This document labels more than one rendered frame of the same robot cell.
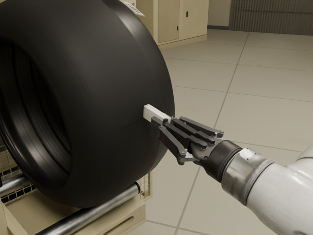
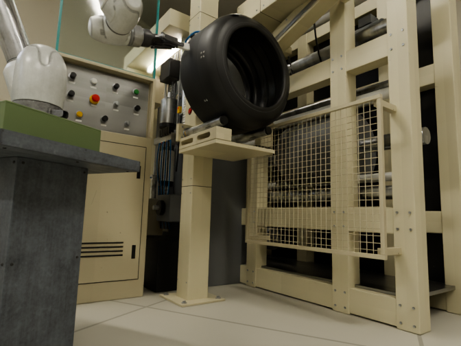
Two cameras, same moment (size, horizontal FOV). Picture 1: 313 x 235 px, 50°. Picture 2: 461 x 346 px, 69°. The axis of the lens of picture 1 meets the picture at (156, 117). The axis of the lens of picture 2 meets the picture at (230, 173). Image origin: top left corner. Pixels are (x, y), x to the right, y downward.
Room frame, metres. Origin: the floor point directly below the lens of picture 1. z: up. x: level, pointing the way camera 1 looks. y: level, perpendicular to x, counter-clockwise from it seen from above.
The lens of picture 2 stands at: (1.09, -1.43, 0.45)
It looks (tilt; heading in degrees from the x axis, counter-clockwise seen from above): 7 degrees up; 98
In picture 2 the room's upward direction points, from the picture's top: 2 degrees clockwise
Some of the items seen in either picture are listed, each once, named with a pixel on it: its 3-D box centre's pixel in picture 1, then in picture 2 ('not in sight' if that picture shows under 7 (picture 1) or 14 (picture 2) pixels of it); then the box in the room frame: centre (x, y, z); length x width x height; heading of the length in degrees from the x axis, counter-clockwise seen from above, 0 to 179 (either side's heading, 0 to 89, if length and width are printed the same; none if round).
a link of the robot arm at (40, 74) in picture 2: not in sight; (40, 77); (0.26, -0.40, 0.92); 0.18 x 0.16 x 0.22; 133
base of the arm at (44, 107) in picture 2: not in sight; (41, 114); (0.29, -0.41, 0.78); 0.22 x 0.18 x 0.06; 167
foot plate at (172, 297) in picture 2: not in sight; (191, 296); (0.64, 0.46, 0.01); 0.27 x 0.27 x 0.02; 44
